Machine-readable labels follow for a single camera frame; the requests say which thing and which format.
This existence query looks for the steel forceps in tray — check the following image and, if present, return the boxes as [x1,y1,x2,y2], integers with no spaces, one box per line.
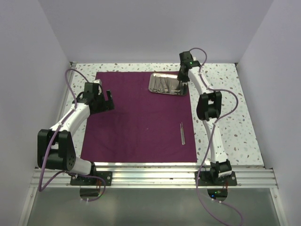
[161,77,170,93]

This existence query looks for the purple cloth wrap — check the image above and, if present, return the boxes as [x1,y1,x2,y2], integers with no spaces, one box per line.
[81,72,197,163]

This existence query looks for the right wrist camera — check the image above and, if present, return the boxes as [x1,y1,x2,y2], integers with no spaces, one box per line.
[179,51,194,65]

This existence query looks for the steel scissors in tray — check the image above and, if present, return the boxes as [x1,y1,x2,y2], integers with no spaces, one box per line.
[150,75,164,93]

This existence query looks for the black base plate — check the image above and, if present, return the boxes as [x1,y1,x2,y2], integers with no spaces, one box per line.
[70,171,113,186]
[194,167,238,186]

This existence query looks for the aluminium left side rail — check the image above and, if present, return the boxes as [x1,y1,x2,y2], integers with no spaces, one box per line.
[42,61,76,168]

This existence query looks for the steel instrument tray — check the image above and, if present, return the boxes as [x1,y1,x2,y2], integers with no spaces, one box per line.
[148,73,189,96]

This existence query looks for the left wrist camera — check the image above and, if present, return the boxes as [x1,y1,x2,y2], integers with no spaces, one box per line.
[93,79,102,85]

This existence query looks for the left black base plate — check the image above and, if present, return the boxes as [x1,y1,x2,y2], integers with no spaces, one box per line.
[70,171,113,186]

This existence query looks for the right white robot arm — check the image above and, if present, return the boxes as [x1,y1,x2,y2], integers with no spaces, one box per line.
[177,65,232,185]

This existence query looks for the aluminium front rail frame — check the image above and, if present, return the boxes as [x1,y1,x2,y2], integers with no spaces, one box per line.
[30,166,278,189]

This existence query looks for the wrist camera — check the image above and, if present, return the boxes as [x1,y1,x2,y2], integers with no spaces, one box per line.
[179,51,194,65]
[93,79,102,85]

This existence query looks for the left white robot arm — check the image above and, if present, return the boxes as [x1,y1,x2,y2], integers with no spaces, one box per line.
[37,79,114,185]

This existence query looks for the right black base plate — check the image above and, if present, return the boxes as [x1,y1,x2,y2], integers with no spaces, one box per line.
[194,167,238,186]

